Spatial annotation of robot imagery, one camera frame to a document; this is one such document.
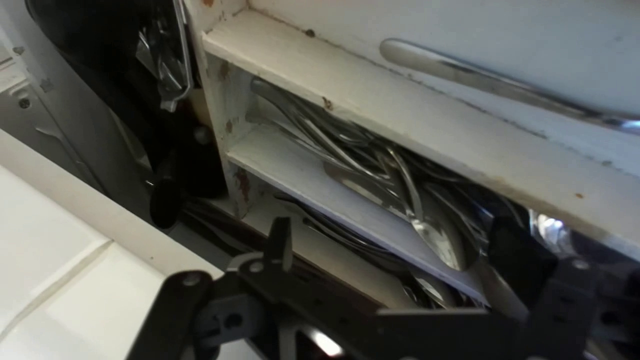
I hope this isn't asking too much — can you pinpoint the shiny crumpled plastic wrap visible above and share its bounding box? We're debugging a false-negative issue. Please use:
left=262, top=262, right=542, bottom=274
left=137, top=0, right=197, bottom=114

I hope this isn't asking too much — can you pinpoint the slim stainless steel utensil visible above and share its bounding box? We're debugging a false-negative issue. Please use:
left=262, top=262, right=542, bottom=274
left=276, top=193, right=428, bottom=282
left=392, top=267, right=485, bottom=312

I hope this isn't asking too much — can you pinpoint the white wooden cutlery organizer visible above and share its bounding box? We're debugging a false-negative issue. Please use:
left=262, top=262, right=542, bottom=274
left=182, top=0, right=640, bottom=317

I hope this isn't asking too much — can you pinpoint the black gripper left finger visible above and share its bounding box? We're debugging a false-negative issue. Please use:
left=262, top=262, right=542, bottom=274
left=126, top=217, right=367, bottom=360

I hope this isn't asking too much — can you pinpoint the black flat plastic utensil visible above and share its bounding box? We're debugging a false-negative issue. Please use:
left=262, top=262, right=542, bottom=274
left=26, top=0, right=202, bottom=203

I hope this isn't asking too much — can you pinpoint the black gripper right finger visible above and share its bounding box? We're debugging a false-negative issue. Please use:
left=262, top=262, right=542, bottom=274
left=489, top=214, right=640, bottom=360

